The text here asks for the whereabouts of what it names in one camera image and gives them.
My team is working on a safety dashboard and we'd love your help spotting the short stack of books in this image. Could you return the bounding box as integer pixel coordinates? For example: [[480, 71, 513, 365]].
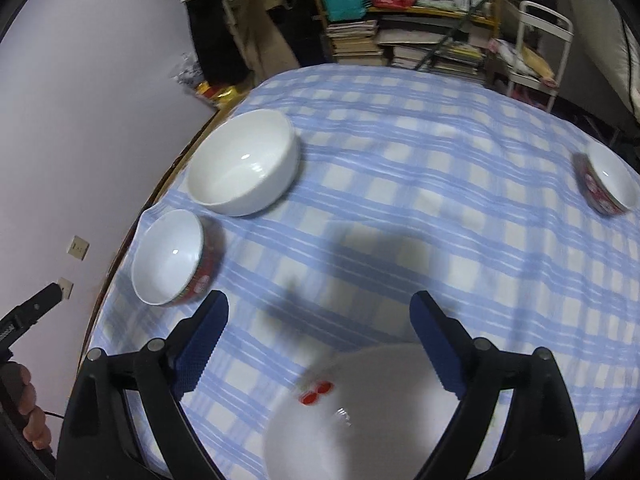
[[325, 20, 388, 66]]

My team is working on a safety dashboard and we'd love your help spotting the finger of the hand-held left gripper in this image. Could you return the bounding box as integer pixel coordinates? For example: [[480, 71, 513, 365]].
[[10, 282, 63, 329]]

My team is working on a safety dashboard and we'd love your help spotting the pile of snack bags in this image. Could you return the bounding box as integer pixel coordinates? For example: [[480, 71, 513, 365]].
[[170, 52, 241, 111]]

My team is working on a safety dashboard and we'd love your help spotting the white cherry print plate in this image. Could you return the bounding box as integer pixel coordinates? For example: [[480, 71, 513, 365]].
[[264, 342, 481, 480]]

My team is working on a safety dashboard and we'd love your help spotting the wooden bookshelf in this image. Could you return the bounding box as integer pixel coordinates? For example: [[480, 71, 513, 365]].
[[305, 0, 506, 71]]

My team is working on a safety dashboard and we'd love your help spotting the black hanging garment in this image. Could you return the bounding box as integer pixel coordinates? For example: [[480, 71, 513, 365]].
[[186, 0, 251, 86]]

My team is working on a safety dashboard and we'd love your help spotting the person's left hand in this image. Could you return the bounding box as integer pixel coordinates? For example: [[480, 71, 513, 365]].
[[7, 362, 51, 451]]

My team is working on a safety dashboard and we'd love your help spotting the red patterned bowl with mark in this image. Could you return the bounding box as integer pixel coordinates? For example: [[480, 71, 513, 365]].
[[571, 140, 640, 218]]

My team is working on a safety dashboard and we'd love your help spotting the beige hanging coat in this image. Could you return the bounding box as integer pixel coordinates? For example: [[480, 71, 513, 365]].
[[222, 0, 301, 78]]

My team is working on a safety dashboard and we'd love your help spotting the white metal cart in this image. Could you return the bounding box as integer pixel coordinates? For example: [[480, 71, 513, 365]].
[[492, 1, 573, 113]]

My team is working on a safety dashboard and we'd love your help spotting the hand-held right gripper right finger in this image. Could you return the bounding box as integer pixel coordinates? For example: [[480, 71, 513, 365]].
[[409, 290, 586, 480]]

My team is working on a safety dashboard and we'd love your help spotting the blue checked tablecloth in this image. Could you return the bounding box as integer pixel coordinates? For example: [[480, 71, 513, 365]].
[[82, 64, 640, 480]]

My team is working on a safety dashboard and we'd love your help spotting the black rod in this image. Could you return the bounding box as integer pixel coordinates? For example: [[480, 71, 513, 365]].
[[415, 0, 506, 70]]

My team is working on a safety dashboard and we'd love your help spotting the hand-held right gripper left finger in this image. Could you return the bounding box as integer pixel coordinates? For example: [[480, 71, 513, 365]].
[[55, 290, 231, 480]]

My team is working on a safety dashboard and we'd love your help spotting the large plain white bowl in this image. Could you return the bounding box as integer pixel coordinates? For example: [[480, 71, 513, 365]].
[[186, 109, 301, 217]]

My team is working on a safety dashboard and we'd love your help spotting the wide stack of books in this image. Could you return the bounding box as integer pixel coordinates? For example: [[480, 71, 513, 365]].
[[390, 42, 488, 86]]

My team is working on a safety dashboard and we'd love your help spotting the cream recliner chair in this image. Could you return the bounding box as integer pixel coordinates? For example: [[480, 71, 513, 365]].
[[565, 0, 640, 126]]

